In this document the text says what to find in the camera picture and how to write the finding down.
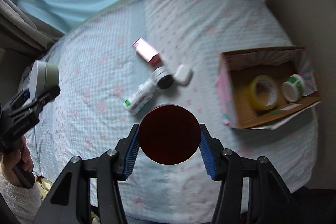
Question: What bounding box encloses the grey green round jar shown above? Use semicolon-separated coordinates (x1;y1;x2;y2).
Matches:
29;60;59;100

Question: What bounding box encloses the red round tin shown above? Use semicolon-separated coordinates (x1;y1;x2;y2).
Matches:
138;105;201;165

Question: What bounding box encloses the white fuzzy sleeve forearm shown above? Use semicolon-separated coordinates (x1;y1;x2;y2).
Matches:
1;170;42;223

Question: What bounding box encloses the person's left hand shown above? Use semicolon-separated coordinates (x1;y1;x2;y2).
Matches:
1;136;34;188

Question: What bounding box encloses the yellow tape roll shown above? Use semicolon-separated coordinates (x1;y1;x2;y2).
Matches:
248;75;278;111

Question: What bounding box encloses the white green striped jar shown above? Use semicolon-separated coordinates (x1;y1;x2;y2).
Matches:
281;74;305;103

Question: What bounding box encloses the white green-label bottle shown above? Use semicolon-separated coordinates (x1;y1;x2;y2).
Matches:
123;80;156;115

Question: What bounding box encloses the cardboard box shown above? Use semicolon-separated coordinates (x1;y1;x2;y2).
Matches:
216;46;321;129

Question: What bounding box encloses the red rectangular box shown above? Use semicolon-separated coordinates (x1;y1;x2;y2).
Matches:
132;38;162;67

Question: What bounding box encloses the black white round jar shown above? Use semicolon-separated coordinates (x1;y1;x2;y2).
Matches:
151;66;174;90

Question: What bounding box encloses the white earbuds case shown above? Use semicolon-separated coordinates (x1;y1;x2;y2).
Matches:
173;64;193;86

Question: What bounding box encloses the patterned blue pink bedsheet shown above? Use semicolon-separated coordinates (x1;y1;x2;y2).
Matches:
18;0;319;221

